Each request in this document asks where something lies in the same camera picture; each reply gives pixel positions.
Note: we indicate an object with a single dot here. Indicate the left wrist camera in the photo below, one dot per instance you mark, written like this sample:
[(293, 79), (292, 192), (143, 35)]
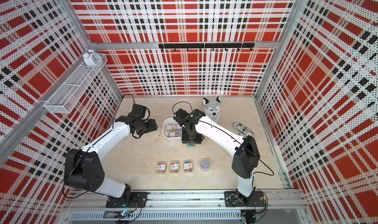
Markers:
[(138, 111)]

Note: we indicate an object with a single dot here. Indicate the white alarm clock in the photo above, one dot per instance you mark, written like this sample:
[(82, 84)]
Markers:
[(92, 58)]

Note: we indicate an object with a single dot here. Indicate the square paper clip box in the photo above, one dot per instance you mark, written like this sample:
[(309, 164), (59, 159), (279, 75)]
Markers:
[(188, 166)]

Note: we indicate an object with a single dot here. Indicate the grey white husky plush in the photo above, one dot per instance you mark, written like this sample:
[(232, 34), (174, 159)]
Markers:
[(212, 108)]

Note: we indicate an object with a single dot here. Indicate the green circuit board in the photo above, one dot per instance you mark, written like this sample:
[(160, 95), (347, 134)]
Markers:
[(121, 214)]

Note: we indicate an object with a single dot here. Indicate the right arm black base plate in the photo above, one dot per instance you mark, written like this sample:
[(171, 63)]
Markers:
[(235, 199)]

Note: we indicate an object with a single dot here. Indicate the round clear paper clip jar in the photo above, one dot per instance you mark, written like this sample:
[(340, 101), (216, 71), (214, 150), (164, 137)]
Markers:
[(205, 165)]

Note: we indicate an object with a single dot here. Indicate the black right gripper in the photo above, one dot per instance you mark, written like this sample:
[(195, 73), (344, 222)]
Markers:
[(184, 139)]

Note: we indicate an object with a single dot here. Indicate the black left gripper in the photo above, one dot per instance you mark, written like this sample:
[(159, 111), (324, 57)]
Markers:
[(153, 126)]

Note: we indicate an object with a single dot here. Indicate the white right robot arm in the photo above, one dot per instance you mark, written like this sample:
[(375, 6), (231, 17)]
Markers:
[(196, 126)]

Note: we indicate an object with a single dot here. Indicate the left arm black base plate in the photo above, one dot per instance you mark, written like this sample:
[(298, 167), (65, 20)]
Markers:
[(138, 199)]

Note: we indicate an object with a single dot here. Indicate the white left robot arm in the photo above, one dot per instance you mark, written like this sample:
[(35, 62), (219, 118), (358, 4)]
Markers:
[(83, 167)]

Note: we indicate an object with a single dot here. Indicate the white wire mesh shelf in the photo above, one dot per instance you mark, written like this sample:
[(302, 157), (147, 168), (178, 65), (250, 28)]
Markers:
[(66, 97)]

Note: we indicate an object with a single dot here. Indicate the white plastic storage box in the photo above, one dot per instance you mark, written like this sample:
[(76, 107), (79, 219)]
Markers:
[(171, 135)]

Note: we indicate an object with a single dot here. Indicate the black hook rail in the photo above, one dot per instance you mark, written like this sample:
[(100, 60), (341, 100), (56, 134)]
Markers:
[(207, 46)]

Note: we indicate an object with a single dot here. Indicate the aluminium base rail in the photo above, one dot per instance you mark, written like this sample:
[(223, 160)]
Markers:
[(185, 199)]

